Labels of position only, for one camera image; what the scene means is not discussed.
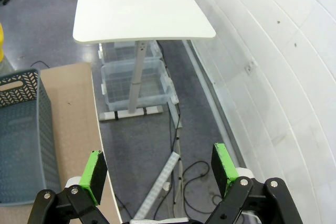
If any grey plastic lattice basket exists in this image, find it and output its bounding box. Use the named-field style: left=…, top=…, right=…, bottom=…
left=0, top=68, right=62, bottom=205

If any white table leg with foot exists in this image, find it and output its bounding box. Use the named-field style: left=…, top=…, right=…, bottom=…
left=99, top=39, right=165, bottom=123

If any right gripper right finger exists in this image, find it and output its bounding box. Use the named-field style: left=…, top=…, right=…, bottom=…
left=203, top=142, right=304, bottom=224

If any clear plastic storage bin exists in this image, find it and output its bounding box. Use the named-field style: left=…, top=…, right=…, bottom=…
left=101, top=59, right=179, bottom=111
left=98, top=40, right=163, bottom=61

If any person in yellow hoodie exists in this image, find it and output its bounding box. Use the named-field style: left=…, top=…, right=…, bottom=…
left=0, top=22, right=14, bottom=77

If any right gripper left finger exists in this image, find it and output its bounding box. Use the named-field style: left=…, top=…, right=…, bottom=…
left=28, top=150, right=116, bottom=224

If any thin black floor cable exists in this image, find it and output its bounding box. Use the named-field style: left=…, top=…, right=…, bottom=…
left=30, top=60, right=55, bottom=70

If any white rounded table top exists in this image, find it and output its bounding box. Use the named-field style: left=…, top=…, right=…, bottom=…
left=72, top=0, right=216, bottom=44

